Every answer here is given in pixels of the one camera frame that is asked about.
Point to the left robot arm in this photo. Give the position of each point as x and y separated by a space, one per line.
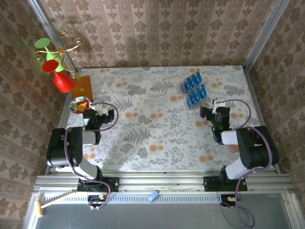
64 148

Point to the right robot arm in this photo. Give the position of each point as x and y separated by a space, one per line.
257 148

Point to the colourful small bowl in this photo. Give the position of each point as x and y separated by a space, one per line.
77 105

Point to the orange wooden board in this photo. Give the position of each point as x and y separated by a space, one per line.
83 89

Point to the red wine glass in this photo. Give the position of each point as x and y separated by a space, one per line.
63 82

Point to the black connector box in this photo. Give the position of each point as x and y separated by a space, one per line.
94 202
225 203

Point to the blue cylinder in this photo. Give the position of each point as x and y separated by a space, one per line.
153 196

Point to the green wine glass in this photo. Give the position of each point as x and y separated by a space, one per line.
43 43

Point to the wooden mallet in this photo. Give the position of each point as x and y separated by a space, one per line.
39 208

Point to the grey metal panel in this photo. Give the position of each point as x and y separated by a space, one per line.
166 214

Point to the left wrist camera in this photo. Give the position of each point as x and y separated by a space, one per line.
97 108

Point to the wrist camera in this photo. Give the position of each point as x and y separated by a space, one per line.
216 105
97 108

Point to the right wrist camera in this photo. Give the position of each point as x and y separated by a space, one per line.
216 105

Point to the aluminium table side rail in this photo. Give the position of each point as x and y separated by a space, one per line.
253 95
63 117

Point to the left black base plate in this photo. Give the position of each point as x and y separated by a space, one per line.
113 183

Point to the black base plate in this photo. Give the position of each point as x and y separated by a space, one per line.
209 183
113 183

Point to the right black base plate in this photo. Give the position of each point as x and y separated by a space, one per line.
209 183

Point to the aluminium mounting rail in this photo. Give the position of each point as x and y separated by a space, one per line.
162 182

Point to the aluminium frame post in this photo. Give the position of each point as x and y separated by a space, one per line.
47 26
265 33

